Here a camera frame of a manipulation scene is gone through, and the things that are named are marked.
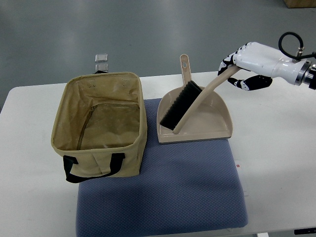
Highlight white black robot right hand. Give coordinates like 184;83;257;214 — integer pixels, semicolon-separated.
218;42;311;91

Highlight pink hand broom black bristles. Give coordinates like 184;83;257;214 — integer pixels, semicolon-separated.
159;66;240;134

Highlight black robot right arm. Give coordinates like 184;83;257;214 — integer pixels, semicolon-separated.
278;32;316;90

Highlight yellow fabric bag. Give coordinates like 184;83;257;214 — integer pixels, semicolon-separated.
51;72;147;183

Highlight brown cardboard box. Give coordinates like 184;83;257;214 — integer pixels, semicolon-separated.
283;0;316;8

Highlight pink plastic dustpan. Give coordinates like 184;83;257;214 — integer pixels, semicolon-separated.
157;54;233;143

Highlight blue cushion mat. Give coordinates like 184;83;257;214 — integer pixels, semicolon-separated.
76;99;248;237

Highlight upper metal floor plate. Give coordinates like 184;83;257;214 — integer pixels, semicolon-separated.
95;53;108;62

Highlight metal floor plate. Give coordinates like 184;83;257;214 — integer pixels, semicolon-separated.
95;53;108;62
95;62;108;73

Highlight lower metal floor plate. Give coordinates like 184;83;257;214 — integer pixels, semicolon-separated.
95;62;108;73

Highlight black table edge panel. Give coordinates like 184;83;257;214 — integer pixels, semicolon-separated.
294;228;316;235

